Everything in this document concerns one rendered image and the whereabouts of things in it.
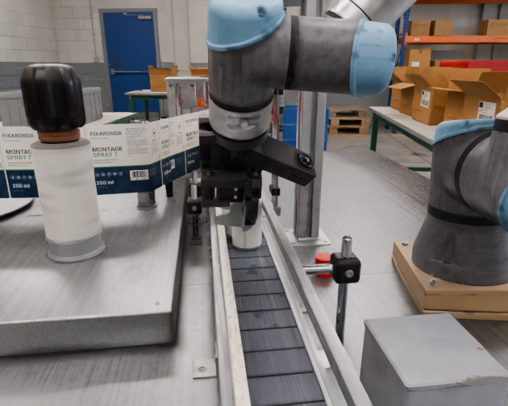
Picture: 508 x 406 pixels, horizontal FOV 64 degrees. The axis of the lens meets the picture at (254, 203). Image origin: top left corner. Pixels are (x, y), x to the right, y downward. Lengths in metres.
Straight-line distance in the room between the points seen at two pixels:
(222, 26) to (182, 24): 8.11
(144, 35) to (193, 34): 0.95
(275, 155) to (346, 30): 0.18
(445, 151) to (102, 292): 0.52
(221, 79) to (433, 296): 0.42
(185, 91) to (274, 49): 0.74
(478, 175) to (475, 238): 0.13
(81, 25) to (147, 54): 1.38
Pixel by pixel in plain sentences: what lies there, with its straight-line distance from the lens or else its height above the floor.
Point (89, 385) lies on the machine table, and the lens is 0.55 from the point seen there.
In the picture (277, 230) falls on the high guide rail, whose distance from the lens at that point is 0.56.
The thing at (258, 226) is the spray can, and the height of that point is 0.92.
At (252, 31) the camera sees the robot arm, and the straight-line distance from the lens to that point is 0.41.
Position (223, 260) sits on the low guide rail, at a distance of 0.59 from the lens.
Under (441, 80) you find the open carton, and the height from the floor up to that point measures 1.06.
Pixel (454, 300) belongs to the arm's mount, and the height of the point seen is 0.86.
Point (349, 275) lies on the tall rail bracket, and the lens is 0.48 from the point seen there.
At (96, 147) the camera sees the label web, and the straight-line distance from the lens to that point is 0.89.
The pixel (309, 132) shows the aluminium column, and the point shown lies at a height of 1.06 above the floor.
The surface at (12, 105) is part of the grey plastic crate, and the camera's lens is 2.82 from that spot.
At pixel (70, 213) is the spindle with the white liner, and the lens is 0.69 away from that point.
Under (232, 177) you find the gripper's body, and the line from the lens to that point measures 0.53.
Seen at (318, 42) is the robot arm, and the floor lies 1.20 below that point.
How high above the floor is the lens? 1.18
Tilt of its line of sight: 19 degrees down
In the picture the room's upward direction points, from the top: straight up
